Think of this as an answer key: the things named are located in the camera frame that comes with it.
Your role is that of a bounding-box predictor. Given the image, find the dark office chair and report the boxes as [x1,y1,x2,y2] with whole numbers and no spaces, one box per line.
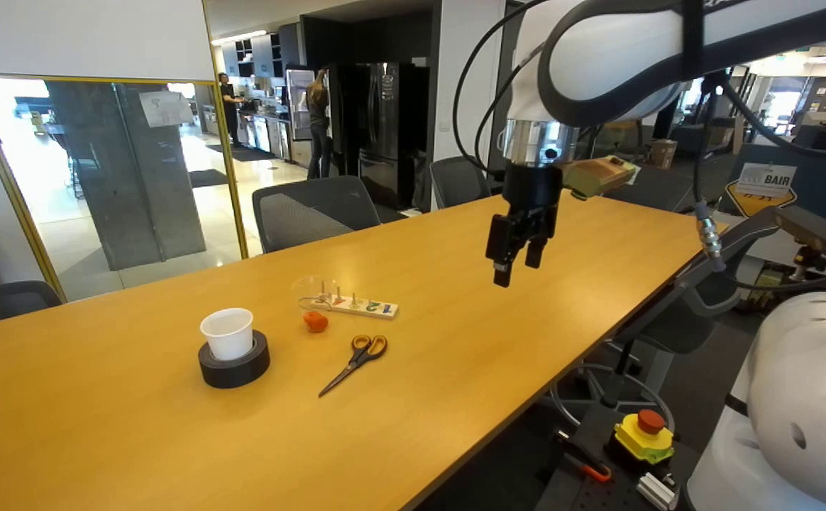
[0,279,64,332]
[547,200,826,436]
[425,152,490,212]
[249,172,384,254]

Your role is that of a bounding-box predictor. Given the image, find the black orange clamp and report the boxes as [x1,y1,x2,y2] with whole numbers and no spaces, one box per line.
[551,429,619,487]

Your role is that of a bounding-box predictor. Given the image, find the tall black cabinet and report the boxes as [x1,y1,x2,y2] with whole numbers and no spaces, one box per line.
[328,57,435,206]

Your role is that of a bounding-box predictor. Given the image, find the wooden number puzzle board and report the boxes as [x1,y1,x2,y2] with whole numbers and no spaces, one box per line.
[297,290,402,323]

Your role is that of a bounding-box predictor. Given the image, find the black cable with silver connector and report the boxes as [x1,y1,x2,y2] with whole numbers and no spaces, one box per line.
[683,74,826,294]

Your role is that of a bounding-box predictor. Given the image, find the yellow framed glass partition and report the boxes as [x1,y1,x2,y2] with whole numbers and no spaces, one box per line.
[0,0,249,307]

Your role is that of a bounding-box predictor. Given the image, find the thick black cable bundle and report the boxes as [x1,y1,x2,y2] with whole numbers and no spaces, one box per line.
[713,67,826,164]

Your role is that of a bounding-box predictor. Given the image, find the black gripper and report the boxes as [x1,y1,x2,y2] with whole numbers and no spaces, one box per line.
[483,164,564,290]

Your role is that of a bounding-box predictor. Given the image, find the grey orange scissors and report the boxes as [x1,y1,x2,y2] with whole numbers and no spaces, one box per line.
[314,332,391,399]

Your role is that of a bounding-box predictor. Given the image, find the background person dark clothes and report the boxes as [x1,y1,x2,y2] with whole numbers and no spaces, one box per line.
[215,70,240,147]
[303,67,335,182]

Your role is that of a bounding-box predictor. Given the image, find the white paper sign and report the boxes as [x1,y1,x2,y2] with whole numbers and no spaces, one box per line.
[135,87,195,131]

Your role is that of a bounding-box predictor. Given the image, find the yellow red emergency stop button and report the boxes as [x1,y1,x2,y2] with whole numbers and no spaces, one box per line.
[614,406,679,469]

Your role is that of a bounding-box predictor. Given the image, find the silver metal bracket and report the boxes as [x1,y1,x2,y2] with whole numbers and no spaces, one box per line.
[636,469,680,511]

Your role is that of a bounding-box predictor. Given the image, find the white cup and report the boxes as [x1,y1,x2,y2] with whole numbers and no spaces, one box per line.
[195,307,259,367]

